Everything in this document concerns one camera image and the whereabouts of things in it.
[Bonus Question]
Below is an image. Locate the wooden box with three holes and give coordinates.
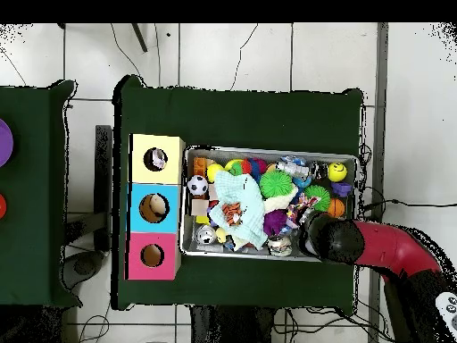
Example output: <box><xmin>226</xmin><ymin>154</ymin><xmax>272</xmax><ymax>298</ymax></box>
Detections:
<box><xmin>125</xmin><ymin>133</ymin><xmax>187</xmax><ymax>281</ymax></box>

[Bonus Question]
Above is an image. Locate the dark green tablecloth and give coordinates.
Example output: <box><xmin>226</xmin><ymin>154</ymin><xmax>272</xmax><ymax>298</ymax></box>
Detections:
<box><xmin>0</xmin><ymin>79</ymin><xmax>83</xmax><ymax>309</ymax></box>
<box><xmin>111</xmin><ymin>74</ymin><xmax>365</xmax><ymax>315</ymax></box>

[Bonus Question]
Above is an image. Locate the black power cable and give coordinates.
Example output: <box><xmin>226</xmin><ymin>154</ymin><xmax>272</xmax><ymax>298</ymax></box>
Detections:
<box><xmin>360</xmin><ymin>197</ymin><xmax>457</xmax><ymax>221</ymax></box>

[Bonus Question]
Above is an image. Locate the large green spiky ball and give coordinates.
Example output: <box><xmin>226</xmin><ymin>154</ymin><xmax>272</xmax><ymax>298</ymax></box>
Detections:
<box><xmin>258</xmin><ymin>170</ymin><xmax>294</xmax><ymax>199</ymax></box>

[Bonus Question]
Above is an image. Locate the orange basketball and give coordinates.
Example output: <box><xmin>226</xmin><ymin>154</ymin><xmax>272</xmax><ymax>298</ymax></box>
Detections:
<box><xmin>326</xmin><ymin>197</ymin><xmax>346</xmax><ymax>218</ymax></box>

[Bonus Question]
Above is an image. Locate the mint green cloth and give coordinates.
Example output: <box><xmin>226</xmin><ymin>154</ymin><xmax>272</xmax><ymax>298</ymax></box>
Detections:
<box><xmin>209</xmin><ymin>170</ymin><xmax>269</xmax><ymax>250</ymax></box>

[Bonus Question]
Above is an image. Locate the yellow tennis ball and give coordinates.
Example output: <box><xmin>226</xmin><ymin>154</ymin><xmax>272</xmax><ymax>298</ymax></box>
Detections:
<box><xmin>205</xmin><ymin>163</ymin><xmax>225</xmax><ymax>184</ymax></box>

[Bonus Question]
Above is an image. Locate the small tiger plush toy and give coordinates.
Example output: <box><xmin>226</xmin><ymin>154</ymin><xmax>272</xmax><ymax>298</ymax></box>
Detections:
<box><xmin>221</xmin><ymin>202</ymin><xmax>244</xmax><ymax>226</ymax></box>

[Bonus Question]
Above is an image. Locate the purple plate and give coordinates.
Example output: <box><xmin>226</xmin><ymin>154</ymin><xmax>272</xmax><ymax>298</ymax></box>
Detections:
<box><xmin>0</xmin><ymin>118</ymin><xmax>14</xmax><ymax>168</ymax></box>

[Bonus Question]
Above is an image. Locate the black stand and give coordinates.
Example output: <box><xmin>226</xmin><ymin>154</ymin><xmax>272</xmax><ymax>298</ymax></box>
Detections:
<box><xmin>64</xmin><ymin>124</ymin><xmax>113</xmax><ymax>253</ymax></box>

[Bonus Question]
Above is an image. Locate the black tripod leg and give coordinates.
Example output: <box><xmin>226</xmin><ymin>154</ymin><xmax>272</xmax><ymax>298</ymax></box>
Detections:
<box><xmin>130</xmin><ymin>22</ymin><xmax>148</xmax><ymax>54</ymax></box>

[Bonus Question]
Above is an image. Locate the silver mesh bin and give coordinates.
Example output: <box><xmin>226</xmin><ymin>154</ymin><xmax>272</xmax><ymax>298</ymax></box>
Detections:
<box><xmin>179</xmin><ymin>145</ymin><xmax>359</xmax><ymax>264</ymax></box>

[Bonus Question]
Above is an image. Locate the black and white soccer ball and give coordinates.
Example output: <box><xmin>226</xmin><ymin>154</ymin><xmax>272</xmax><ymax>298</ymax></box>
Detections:
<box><xmin>187</xmin><ymin>174</ymin><xmax>209</xmax><ymax>197</ymax></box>

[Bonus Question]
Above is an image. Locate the yellow smiley ball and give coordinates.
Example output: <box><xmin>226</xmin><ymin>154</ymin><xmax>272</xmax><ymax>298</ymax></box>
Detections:
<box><xmin>327</xmin><ymin>161</ymin><xmax>348</xmax><ymax>183</ymax></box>

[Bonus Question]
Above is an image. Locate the large polka dot cloth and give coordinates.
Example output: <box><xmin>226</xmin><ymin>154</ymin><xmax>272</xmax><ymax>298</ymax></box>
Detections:
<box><xmin>151</xmin><ymin>148</ymin><xmax>168</xmax><ymax>171</ymax></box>

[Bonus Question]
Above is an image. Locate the silver robot toy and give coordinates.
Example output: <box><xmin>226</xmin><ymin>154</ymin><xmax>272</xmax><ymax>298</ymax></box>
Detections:
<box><xmin>276</xmin><ymin>160</ymin><xmax>310</xmax><ymax>180</ymax></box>

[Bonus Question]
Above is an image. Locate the colourful patterned cloth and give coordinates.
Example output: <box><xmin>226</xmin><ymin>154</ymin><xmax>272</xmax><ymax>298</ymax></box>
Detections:
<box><xmin>285</xmin><ymin>194</ymin><xmax>321</xmax><ymax>230</ymax></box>

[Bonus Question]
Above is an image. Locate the small green spiky ball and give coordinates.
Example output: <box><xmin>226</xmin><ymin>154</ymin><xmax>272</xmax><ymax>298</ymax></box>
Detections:
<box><xmin>303</xmin><ymin>184</ymin><xmax>331</xmax><ymax>213</ymax></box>

